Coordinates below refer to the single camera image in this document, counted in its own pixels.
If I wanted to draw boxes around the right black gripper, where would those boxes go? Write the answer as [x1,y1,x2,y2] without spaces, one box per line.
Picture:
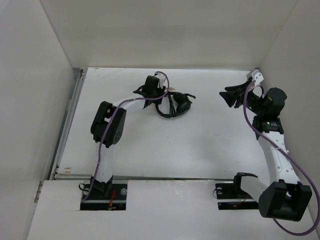
[219,80,266,116]

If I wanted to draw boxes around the black headphones with cable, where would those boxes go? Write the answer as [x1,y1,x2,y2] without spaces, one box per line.
[154,87,196,119]

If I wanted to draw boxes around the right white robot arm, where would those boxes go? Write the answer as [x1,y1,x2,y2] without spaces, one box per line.
[219,80,312,222]

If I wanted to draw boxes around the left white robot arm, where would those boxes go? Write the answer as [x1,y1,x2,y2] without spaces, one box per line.
[89,71,169,199]

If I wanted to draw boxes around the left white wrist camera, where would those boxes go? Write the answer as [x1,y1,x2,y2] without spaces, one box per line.
[154,71,167,89]

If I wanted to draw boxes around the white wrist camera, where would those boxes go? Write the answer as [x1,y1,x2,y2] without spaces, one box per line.
[246,68,264,87]
[154,71,167,89]

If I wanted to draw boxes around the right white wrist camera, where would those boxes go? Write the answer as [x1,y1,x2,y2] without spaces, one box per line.
[246,68,264,87]

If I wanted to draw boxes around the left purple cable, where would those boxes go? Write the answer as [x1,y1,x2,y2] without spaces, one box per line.
[82,71,171,202]

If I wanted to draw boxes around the purple cable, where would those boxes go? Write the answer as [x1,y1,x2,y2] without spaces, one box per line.
[82,71,171,202]
[242,79,320,236]

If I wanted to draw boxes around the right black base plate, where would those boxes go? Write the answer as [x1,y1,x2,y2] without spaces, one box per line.
[212,181,259,211]

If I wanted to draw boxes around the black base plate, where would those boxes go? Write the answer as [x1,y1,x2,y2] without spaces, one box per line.
[212,181,259,211]
[80,182,128,211]

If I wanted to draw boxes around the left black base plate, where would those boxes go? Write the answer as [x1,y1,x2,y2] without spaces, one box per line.
[80,182,128,211]

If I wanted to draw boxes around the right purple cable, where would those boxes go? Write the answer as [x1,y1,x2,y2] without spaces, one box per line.
[242,79,320,236]

